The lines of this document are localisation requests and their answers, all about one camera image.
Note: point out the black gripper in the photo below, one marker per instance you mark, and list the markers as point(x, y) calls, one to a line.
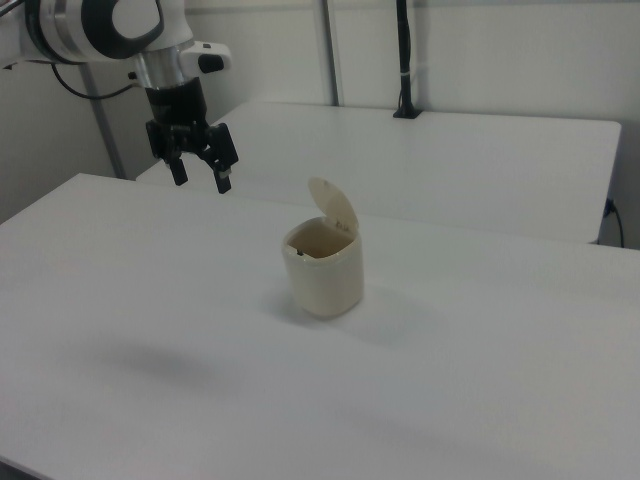
point(177, 107)

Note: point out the cream plastic trash bin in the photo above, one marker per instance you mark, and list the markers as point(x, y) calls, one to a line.
point(325, 280)

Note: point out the grey metal partition post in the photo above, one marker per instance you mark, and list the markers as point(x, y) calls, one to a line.
point(332, 50)
point(102, 125)

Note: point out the black camera stand pole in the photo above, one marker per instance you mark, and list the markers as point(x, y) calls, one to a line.
point(406, 60)

